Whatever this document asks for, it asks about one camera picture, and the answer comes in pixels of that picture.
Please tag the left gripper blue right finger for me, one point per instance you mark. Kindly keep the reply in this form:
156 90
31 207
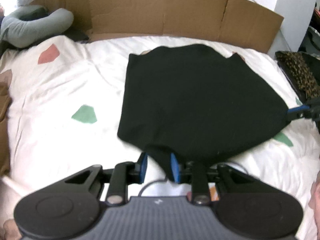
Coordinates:
175 168

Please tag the leopard print bag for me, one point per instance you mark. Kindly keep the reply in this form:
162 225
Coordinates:
302 69

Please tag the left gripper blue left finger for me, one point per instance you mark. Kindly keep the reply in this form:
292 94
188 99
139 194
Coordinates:
142 164

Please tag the white bear print bedsheet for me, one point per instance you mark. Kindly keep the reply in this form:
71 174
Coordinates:
65 111

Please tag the brown cardboard sheet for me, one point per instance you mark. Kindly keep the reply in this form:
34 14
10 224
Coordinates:
240 23

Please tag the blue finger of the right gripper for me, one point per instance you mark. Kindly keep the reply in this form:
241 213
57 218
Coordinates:
291 116
297 111

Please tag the brown cloth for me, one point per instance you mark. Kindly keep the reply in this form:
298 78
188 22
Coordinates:
3 119

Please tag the black garment with printed lining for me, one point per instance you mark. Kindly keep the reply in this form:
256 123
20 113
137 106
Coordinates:
194 103

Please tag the grey neck pillow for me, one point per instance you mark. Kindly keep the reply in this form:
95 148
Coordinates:
32 23

